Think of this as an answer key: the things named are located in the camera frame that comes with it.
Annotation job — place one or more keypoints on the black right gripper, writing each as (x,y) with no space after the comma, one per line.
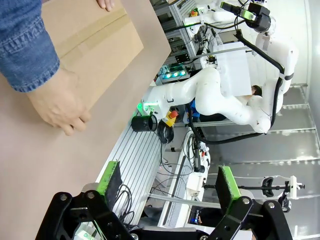
(261,17)

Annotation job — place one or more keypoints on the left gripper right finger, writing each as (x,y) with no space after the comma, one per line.
(240,217)

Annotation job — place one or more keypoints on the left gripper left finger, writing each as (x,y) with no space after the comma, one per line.
(100,217)

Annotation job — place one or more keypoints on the brown cardboard shipping box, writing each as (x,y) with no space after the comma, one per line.
(100,50)

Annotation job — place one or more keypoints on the person's right denim forearm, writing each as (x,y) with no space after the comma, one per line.
(22,42)

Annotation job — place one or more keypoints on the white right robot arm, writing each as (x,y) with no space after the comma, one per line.
(207,92)

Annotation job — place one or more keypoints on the person's right hand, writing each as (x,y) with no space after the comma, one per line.
(57,102)

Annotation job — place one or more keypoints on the person's left hand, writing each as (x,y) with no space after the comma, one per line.
(106,3)

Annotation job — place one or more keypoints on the red yellow emergency stop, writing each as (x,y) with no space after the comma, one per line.
(193,12)
(172,115)

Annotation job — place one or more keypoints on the white flat board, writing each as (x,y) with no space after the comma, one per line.
(233,70)

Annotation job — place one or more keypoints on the white desk panel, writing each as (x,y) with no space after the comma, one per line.
(180,187)

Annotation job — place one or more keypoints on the aluminium profile base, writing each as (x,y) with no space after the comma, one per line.
(140,155)

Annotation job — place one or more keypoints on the seated person dark hair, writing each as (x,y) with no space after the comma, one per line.
(257,90)

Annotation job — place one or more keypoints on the device with teal lights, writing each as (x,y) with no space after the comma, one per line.
(175,74)

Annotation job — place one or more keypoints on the black cup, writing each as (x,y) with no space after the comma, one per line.
(141,123)

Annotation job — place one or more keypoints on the white clamp bracket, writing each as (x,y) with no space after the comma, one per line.
(293,187)

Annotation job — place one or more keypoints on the aluminium shelf frame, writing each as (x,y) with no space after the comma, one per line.
(175,15)

